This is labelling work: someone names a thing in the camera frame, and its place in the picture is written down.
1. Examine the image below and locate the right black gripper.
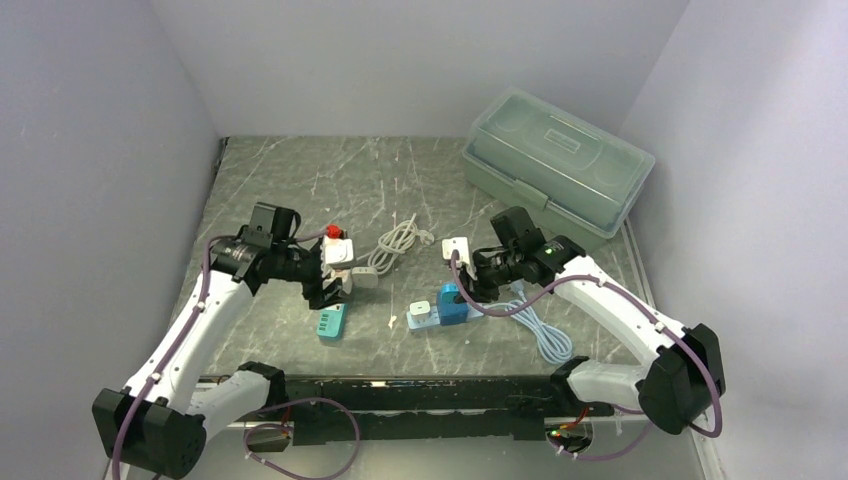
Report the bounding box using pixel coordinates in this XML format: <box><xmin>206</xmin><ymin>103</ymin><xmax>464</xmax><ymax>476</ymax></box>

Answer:
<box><xmin>453</xmin><ymin>247</ymin><xmax>522</xmax><ymax>303</ymax></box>

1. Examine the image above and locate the light blue power strip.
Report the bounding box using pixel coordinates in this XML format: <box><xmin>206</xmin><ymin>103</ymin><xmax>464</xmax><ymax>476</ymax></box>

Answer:
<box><xmin>405</xmin><ymin>281</ymin><xmax>574</xmax><ymax>366</ymax></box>

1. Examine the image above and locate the teal power strip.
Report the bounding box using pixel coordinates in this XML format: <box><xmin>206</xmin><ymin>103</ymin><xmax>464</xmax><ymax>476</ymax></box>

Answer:
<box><xmin>315</xmin><ymin>213</ymin><xmax>435</xmax><ymax>342</ymax></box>

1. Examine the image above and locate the white adapter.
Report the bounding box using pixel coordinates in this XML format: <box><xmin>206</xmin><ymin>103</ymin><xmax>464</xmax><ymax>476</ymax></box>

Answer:
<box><xmin>351</xmin><ymin>266</ymin><xmax>379</xmax><ymax>289</ymax></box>

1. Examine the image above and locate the blue cube adapter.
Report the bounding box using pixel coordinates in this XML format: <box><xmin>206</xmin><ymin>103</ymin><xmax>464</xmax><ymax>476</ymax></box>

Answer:
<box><xmin>437</xmin><ymin>296</ymin><xmax>469</xmax><ymax>326</ymax></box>

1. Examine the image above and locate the small white charger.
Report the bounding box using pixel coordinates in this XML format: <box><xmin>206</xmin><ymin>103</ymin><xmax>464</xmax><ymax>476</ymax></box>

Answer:
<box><xmin>408</xmin><ymin>300</ymin><xmax>431</xmax><ymax>323</ymax></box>

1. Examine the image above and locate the white cube socket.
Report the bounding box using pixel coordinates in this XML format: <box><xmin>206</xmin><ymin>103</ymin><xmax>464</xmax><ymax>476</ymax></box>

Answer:
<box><xmin>330</xmin><ymin>269</ymin><xmax>353</xmax><ymax>296</ymax></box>

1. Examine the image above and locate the white blue charger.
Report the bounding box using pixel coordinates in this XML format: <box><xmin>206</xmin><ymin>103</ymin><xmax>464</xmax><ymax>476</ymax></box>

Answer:
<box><xmin>438</xmin><ymin>283</ymin><xmax>460</xmax><ymax>305</ymax></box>

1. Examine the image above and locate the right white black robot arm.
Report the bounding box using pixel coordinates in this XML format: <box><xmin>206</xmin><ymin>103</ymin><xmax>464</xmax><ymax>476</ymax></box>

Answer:
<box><xmin>443</xmin><ymin>207</ymin><xmax>726</xmax><ymax>438</ymax></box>

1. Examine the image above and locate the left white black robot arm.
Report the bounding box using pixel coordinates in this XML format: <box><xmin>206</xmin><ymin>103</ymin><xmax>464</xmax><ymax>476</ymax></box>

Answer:
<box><xmin>92</xmin><ymin>202</ymin><xmax>344</xmax><ymax>479</ymax></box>

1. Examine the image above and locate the green plastic toolbox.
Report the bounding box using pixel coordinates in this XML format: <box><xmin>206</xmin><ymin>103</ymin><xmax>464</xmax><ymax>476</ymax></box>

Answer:
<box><xmin>462</xmin><ymin>87</ymin><xmax>656</xmax><ymax>249</ymax></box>

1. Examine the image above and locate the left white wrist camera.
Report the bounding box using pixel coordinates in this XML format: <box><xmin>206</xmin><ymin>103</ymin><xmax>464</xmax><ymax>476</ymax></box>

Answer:
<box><xmin>321</xmin><ymin>224</ymin><xmax>356</xmax><ymax>280</ymax></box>

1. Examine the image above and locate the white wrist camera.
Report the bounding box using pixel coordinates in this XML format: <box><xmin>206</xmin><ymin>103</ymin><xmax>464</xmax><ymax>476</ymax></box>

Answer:
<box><xmin>321</xmin><ymin>224</ymin><xmax>356</xmax><ymax>280</ymax></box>
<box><xmin>441</xmin><ymin>237</ymin><xmax>476</xmax><ymax>279</ymax></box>

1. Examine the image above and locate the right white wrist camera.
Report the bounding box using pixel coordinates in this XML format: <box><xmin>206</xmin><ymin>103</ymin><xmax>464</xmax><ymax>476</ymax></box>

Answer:
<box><xmin>441</xmin><ymin>237</ymin><xmax>476</xmax><ymax>279</ymax></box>

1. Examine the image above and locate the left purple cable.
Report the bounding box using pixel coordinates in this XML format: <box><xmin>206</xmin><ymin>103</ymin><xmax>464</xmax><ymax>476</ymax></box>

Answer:
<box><xmin>109</xmin><ymin>225</ymin><xmax>362</xmax><ymax>480</ymax></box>

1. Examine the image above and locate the black base frame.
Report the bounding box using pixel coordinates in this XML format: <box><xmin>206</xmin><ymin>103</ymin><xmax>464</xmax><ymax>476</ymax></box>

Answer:
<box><xmin>240</xmin><ymin>374</ymin><xmax>613</xmax><ymax>446</ymax></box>

